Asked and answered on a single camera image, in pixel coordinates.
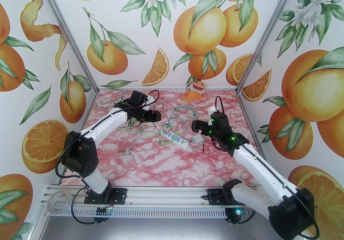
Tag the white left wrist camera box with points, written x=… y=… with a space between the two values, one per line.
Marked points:
x=150 y=97

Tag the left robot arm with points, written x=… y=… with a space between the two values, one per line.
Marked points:
x=107 y=122

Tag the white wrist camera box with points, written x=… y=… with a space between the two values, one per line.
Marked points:
x=150 y=97
x=213 y=109

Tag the orange plush toy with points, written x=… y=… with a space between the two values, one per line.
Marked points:
x=196 y=90

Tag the aluminium frame post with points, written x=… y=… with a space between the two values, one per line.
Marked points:
x=68 y=32
x=267 y=32

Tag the aluminium mounting rail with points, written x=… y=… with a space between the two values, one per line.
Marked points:
x=166 y=198

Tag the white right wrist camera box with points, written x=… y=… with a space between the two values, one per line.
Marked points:
x=213 y=109

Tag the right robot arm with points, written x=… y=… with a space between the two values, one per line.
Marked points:
x=258 y=163

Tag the white power strip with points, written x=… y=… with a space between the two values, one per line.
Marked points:
x=174 y=138

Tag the plain white USB charger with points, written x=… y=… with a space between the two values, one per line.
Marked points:
x=199 y=139

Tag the clear tape roll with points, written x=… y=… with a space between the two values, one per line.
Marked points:
x=51 y=202

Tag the small circuit board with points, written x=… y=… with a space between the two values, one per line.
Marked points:
x=104 y=210
x=239 y=211

